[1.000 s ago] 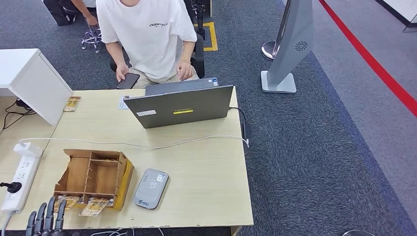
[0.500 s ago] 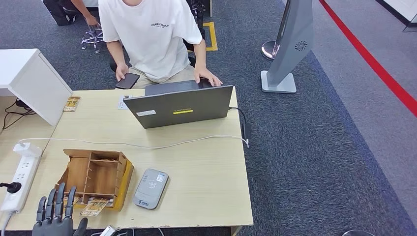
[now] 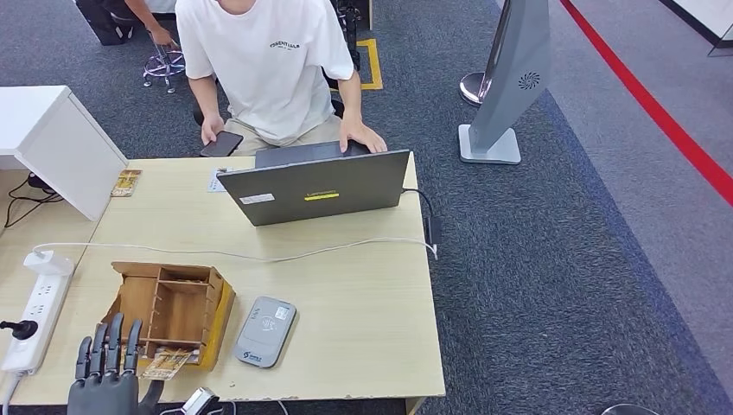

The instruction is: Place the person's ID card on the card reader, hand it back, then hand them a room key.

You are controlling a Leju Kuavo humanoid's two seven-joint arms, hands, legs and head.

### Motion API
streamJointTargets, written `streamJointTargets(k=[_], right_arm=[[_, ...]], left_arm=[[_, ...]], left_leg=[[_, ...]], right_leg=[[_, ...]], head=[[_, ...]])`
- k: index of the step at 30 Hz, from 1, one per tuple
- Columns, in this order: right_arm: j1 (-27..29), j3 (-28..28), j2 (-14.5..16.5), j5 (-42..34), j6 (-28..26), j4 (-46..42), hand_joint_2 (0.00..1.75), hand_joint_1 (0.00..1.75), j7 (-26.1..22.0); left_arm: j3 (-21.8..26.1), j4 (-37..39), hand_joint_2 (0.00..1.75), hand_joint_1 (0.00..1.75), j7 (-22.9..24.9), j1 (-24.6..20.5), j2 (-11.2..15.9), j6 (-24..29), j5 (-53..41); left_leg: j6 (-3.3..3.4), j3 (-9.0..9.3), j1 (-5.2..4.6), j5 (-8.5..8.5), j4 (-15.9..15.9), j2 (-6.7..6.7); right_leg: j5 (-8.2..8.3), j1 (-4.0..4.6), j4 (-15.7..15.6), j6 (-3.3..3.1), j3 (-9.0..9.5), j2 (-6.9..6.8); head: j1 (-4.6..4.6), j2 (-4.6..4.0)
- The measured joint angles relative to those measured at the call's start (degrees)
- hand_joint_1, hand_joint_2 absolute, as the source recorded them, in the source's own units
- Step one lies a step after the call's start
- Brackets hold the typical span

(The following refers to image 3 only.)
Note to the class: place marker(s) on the grey card reader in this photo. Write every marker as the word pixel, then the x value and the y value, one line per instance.
pixel 265 332

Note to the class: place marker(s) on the white partition with black base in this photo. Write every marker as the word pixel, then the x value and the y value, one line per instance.
pixel 704 14

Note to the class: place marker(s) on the red floor tape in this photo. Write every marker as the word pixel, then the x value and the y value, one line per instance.
pixel 658 114

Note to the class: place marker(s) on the chrome stool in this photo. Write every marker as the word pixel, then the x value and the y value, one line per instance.
pixel 165 64

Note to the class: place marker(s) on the pale wooden desk leg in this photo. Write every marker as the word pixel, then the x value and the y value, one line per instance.
pixel 413 408

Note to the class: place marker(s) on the yellow floor tape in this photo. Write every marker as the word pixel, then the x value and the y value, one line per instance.
pixel 373 66

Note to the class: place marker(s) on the stack of patterned key cards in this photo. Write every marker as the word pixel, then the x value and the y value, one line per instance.
pixel 126 183

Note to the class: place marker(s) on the white ID card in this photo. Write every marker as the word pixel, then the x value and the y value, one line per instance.
pixel 216 182

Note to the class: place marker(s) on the black smartphone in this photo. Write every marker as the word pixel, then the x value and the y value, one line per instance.
pixel 222 144

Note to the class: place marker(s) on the person's right hand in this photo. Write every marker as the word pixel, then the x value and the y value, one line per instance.
pixel 213 125

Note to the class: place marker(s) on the black tripod stand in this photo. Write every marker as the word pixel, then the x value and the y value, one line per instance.
pixel 350 28

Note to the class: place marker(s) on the grey kiosk pillar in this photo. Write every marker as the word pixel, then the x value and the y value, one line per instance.
pixel 514 74

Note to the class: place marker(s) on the white cabinet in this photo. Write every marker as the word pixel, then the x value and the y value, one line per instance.
pixel 63 149

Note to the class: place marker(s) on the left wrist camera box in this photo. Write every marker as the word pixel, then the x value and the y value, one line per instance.
pixel 200 402

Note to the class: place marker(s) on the grey laptop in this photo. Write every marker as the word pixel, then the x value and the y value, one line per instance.
pixel 315 192

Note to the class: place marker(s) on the grey angled frame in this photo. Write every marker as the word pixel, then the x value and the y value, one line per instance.
pixel 722 48

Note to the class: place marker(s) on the white charger plug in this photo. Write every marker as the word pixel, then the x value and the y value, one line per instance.
pixel 48 263

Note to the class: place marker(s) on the person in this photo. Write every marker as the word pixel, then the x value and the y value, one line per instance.
pixel 269 80
pixel 150 23

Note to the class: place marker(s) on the white power strip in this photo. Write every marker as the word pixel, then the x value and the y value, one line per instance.
pixel 37 321

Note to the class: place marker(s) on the wooden card organizer box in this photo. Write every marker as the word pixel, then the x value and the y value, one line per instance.
pixel 177 303

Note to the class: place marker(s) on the chrome stanchion base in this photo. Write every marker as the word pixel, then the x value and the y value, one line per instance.
pixel 471 89
pixel 630 410

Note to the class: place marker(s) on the black power plug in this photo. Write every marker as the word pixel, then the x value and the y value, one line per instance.
pixel 20 329

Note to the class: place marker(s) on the person's right forearm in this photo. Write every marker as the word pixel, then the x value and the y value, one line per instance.
pixel 201 97

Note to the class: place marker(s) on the person's left hand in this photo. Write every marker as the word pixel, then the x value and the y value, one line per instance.
pixel 361 133

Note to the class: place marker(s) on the person's left forearm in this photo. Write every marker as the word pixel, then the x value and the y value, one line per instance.
pixel 350 97

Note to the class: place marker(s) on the black bag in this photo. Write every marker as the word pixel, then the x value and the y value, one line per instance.
pixel 100 20

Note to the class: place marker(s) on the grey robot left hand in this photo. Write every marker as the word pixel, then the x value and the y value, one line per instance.
pixel 103 395

